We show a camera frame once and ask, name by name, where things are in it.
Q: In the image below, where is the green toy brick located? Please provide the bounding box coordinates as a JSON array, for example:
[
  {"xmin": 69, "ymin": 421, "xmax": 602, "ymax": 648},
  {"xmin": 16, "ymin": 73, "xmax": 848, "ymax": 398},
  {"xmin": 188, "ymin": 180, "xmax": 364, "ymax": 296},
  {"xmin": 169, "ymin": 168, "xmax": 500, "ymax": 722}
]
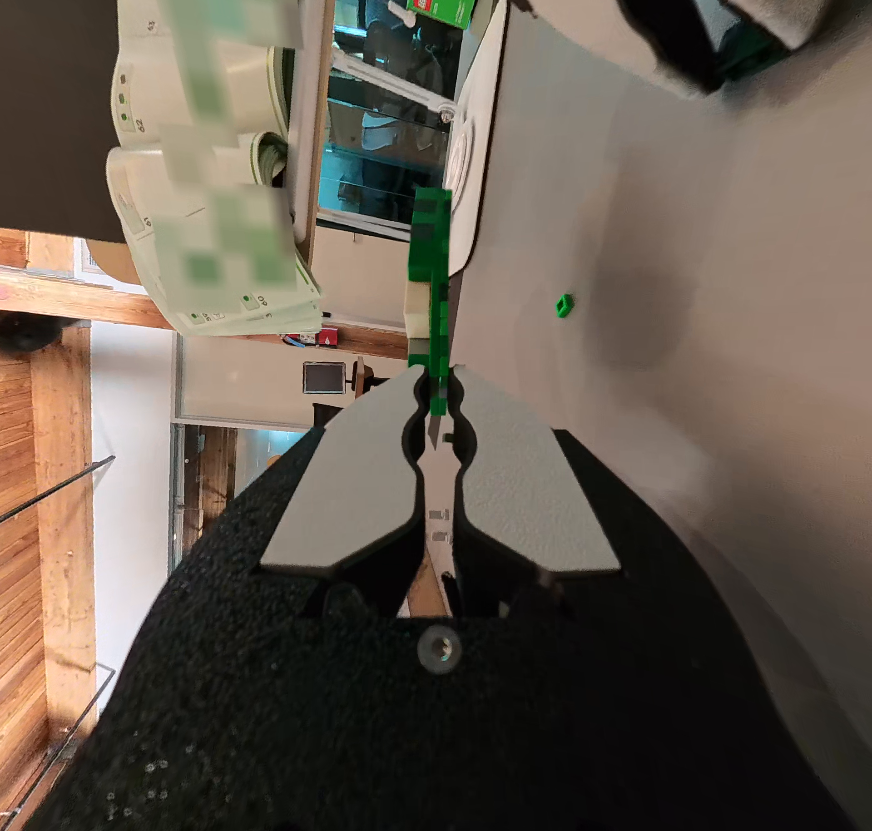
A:
[{"xmin": 715, "ymin": 22, "xmax": 794, "ymax": 84}]

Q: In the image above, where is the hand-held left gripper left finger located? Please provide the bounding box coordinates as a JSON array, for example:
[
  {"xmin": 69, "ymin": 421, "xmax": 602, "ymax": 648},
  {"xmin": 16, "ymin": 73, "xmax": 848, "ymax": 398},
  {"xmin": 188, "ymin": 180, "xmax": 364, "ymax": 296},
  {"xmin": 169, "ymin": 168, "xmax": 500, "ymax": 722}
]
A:
[{"xmin": 260, "ymin": 366, "xmax": 430, "ymax": 580}]

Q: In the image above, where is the white book stand base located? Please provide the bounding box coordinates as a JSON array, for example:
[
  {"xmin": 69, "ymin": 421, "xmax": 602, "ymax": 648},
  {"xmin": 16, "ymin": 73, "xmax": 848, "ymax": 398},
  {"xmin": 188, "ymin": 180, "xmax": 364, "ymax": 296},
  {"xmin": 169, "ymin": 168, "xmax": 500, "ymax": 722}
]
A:
[{"xmin": 443, "ymin": 0, "xmax": 510, "ymax": 277}]

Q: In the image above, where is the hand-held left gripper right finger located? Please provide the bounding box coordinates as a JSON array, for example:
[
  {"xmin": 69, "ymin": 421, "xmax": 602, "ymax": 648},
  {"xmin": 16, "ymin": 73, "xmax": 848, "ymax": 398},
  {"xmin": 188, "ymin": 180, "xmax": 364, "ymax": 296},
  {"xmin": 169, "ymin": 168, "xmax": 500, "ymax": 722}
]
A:
[{"xmin": 451, "ymin": 364, "xmax": 624, "ymax": 580}]

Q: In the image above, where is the open instruction booklet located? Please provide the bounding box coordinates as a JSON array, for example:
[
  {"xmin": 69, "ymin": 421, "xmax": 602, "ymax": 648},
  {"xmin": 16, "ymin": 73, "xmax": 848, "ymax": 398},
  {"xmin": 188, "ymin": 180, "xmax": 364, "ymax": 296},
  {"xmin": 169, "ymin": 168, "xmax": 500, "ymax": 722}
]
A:
[{"xmin": 105, "ymin": 0, "xmax": 324, "ymax": 338}]

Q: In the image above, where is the green toy brick assembly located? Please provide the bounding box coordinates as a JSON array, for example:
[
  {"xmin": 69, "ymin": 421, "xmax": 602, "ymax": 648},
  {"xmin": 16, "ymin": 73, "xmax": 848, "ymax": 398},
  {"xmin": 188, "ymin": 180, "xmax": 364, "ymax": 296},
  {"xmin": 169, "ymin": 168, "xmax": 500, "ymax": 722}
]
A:
[{"xmin": 405, "ymin": 187, "xmax": 454, "ymax": 418}]

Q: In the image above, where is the white wall board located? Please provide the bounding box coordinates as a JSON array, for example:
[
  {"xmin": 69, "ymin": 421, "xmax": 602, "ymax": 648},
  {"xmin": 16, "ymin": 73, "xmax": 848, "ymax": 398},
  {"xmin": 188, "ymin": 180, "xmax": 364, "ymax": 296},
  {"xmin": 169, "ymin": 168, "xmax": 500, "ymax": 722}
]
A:
[{"xmin": 173, "ymin": 330, "xmax": 410, "ymax": 426}]

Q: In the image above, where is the grey desk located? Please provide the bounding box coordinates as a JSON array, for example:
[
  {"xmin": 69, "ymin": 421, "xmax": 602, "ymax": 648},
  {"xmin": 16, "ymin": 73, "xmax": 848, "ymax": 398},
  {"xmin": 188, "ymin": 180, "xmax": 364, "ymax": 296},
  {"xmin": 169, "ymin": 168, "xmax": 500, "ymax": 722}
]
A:
[{"xmin": 422, "ymin": 0, "xmax": 872, "ymax": 831}]

